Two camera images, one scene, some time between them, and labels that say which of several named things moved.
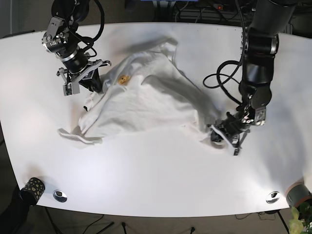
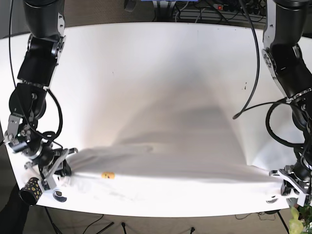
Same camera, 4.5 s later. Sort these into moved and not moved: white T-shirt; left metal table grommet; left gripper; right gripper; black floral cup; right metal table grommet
Moved: white T-shirt; right gripper; left gripper
Not moved: black floral cup; right metal table grommet; left metal table grommet
